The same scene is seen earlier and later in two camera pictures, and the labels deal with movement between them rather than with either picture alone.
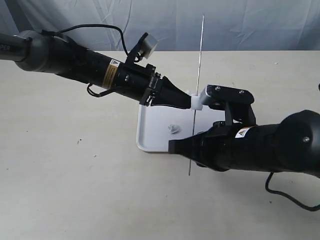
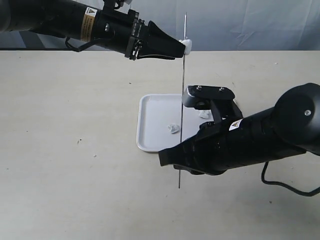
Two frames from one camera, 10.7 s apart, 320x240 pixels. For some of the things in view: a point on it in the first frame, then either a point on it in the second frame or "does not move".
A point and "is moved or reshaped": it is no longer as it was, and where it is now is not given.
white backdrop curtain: [178, 25] does not move
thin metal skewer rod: [197, 86] -> [182, 92]
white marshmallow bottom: [196, 102] is moved or reshaped
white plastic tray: [157, 125] does not move
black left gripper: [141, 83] -> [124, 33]
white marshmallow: [174, 128] does not move
